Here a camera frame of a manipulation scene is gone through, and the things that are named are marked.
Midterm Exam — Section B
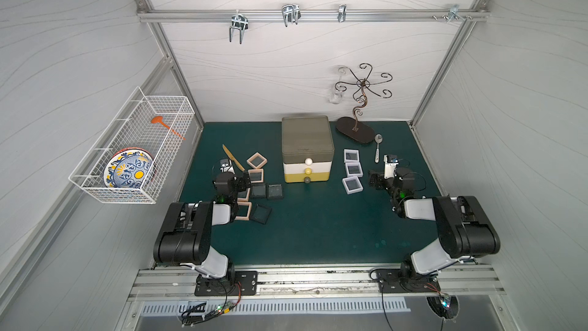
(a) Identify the clear wine glass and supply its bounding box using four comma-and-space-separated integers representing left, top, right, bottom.
329, 66, 348, 105

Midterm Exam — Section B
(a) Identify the metal double hook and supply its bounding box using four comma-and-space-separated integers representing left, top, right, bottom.
229, 13, 249, 44
281, 4, 302, 27

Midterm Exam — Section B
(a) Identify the brown metal jewelry stand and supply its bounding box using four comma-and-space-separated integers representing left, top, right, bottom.
335, 62, 394, 145

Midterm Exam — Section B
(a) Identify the white brooch box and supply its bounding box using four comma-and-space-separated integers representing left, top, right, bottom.
344, 149, 360, 163
345, 162, 364, 178
342, 176, 363, 195

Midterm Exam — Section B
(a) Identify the metal single hook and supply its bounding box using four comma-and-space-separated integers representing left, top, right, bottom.
337, 5, 347, 23

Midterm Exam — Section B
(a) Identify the metal hook right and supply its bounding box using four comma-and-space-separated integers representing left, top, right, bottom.
432, 5, 473, 23

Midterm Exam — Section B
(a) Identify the black brooch box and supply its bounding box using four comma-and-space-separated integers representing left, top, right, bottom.
266, 184, 284, 200
250, 204, 273, 225
251, 183, 267, 199

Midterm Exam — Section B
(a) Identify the blue yellow patterned plate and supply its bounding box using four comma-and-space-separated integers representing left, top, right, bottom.
104, 148, 154, 188

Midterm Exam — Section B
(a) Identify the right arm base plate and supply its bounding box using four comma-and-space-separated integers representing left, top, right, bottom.
369, 268, 441, 294

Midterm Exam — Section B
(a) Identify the aluminium top rail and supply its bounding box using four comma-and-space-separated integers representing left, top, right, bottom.
137, 8, 491, 25

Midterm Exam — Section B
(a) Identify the yellow plastic knife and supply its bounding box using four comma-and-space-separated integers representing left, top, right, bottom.
222, 144, 245, 172

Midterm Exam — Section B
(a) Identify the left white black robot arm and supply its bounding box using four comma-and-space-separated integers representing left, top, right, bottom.
153, 172, 251, 285

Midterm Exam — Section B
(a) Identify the white vent strip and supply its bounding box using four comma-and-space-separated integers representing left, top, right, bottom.
140, 297, 411, 317

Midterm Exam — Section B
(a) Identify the three-tier drawer cabinet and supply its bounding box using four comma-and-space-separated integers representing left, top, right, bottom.
281, 116, 335, 184

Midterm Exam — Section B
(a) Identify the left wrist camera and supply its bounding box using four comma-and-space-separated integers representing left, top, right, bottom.
219, 158, 234, 173

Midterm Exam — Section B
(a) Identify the orange plastic spoon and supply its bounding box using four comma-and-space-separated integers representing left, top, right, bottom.
151, 116, 185, 140

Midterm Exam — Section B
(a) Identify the pink brooch box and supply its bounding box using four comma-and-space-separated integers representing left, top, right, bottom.
237, 188, 251, 202
247, 169, 264, 184
235, 202, 252, 221
247, 152, 267, 169

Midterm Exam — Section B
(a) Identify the white wire basket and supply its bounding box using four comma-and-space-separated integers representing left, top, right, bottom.
69, 88, 194, 205

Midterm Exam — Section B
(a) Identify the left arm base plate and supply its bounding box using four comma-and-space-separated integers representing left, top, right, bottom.
194, 271, 258, 297

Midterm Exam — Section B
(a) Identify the hello kitty metal spoon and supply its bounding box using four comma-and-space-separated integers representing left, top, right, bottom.
375, 134, 383, 164

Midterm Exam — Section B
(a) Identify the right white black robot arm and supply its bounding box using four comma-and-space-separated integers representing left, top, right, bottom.
369, 169, 501, 280

